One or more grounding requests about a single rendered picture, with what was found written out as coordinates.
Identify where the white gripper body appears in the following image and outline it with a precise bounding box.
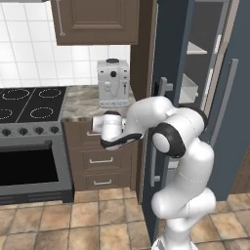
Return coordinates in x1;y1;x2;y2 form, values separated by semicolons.
91;115;104;135

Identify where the black oven door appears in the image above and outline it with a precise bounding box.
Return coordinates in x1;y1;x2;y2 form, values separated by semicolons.
0;140;73;196

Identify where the white freezer bin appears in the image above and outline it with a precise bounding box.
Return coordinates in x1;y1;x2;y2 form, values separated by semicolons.
179;73;200;105

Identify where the dark blue freezer door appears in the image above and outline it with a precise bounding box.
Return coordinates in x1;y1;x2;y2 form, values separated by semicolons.
142;0;197;244

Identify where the white freezer shelf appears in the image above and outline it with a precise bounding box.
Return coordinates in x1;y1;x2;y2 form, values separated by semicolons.
186;41;209;56

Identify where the dark blue fridge door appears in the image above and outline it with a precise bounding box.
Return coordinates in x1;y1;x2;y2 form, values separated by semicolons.
205;0;250;202

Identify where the white coffee machine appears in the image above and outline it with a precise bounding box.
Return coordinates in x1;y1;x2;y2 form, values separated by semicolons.
97;58;131;108

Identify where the grey stove with black hob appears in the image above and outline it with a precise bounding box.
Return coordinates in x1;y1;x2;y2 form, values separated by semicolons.
0;86;75;205

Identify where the brown tall cabinet panel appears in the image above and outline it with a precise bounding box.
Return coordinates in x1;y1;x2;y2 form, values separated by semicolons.
129;0;158;204

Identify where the grey freezer door handle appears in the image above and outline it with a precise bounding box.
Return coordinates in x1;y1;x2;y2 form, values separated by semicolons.
149;76;174;188

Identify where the brown wall cupboard door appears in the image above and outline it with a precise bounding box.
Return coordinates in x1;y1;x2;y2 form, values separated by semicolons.
50;0;141;46

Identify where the silver cupboard door handle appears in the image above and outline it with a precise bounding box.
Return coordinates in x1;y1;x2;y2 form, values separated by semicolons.
56;0;66;37

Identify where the grey fridge door handle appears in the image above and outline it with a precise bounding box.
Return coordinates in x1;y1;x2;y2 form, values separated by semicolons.
209;58;239;148

